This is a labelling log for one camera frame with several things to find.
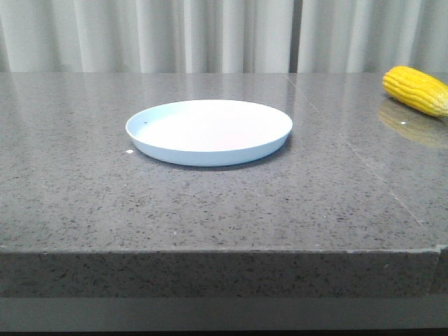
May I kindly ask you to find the grey pleated curtain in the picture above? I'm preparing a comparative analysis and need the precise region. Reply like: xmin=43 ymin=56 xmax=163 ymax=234
xmin=1 ymin=1 xmax=447 ymax=73

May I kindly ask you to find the light blue round plate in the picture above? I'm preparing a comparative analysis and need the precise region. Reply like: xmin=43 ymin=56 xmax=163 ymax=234
xmin=125 ymin=99 xmax=293 ymax=167

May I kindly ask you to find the yellow corn cob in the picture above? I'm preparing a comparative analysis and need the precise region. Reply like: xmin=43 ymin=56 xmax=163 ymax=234
xmin=382 ymin=66 xmax=447 ymax=118

